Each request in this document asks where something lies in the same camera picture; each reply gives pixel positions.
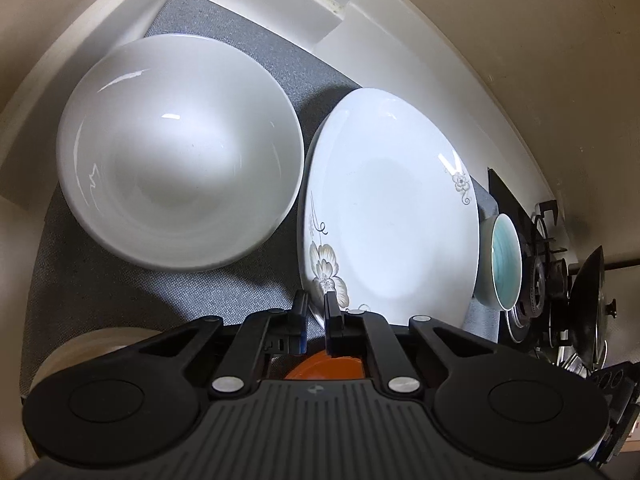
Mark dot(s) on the large white ceramic bowl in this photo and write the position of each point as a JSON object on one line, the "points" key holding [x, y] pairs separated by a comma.
{"points": [[179, 153]]}

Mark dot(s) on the teal glazed ceramic bowl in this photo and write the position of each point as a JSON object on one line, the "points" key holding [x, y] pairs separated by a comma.
{"points": [[500, 269]]}

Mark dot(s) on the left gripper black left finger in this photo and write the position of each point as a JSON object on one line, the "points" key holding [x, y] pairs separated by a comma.
{"points": [[287, 329]]}

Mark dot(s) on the black wok lid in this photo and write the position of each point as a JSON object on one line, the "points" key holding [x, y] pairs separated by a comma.
{"points": [[587, 311]]}

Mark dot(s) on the brown orange plate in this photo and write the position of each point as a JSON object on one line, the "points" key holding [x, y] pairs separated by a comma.
{"points": [[321, 366]]}

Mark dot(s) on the black glass gas stove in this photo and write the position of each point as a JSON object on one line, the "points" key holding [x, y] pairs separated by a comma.
{"points": [[537, 324]]}

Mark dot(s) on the large white floral square plate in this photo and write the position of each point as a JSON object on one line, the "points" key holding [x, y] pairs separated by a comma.
{"points": [[387, 214]]}

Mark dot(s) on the white blue rimmed bowl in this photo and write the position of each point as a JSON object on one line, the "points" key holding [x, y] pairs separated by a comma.
{"points": [[89, 346]]}

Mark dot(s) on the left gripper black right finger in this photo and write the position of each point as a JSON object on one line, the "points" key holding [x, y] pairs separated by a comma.
{"points": [[344, 332]]}

